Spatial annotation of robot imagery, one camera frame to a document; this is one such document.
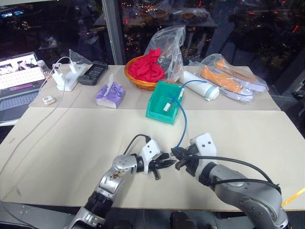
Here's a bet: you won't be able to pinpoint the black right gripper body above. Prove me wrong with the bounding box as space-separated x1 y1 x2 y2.
183 144 201 177

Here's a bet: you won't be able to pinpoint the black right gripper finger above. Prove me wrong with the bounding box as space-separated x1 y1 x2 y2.
171 147 190 160
174 158 190 171

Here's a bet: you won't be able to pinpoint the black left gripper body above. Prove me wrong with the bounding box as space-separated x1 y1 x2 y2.
149 154 167 180

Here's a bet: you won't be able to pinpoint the blue network cable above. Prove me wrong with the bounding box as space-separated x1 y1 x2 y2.
167 79 213 151

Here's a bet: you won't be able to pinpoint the green plastic bin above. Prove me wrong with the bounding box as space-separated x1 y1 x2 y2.
145 81 186 125

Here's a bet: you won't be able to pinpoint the white charger plug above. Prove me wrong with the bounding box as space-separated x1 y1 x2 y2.
52 63 65 88

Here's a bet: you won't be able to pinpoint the white tube with cap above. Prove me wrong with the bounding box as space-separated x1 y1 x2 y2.
180 71 220 102

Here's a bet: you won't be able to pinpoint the orange wicker basket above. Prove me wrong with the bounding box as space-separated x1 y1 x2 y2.
124 56 177 92

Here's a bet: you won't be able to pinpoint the purple tissue pack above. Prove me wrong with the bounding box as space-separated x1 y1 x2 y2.
95 73 126 109

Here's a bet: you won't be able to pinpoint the orange canvas shoe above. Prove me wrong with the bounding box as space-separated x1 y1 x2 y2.
215 59 266 93
200 65 254 103

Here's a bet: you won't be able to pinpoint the red cloth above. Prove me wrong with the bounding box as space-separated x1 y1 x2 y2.
129 47 166 83

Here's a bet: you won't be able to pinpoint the orange sneakers in bag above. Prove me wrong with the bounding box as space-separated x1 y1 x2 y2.
197 53 269 104

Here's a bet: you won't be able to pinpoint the black remote controller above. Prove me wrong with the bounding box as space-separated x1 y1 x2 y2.
78 60 109 86

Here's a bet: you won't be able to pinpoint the white power strip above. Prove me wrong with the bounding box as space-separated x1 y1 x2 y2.
55 64 88 92

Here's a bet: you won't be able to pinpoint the small white earbuds case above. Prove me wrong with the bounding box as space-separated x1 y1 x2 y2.
42 95 57 105

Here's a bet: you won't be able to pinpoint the small clear plastic bag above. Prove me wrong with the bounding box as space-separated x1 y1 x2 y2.
69 48 93 67

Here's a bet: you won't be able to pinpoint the clear plastic bottle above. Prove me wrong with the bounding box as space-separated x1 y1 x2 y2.
36 59 52 80

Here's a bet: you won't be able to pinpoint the open laptop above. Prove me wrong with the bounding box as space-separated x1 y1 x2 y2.
0 51 47 126

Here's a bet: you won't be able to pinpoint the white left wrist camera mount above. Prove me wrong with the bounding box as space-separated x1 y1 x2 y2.
137 139 163 175

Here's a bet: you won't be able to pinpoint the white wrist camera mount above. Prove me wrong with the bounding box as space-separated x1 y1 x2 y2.
137 139 163 175
189 133 218 177

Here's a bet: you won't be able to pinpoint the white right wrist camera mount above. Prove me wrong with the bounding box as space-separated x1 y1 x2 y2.
189 133 218 177

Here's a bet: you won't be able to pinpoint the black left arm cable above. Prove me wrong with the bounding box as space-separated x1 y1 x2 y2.
123 134 152 156

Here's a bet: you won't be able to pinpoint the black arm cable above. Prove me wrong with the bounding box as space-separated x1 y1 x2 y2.
123 134 152 156
197 156 282 194

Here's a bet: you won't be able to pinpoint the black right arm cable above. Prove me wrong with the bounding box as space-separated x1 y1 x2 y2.
197 156 282 194

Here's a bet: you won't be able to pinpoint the yellow strap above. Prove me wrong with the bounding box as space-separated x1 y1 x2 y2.
281 187 305 208

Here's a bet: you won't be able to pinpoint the white charging cable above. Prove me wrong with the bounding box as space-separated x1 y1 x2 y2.
0 56 72 175

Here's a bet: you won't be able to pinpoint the grey window post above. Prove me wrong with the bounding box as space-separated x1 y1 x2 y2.
101 0 125 65

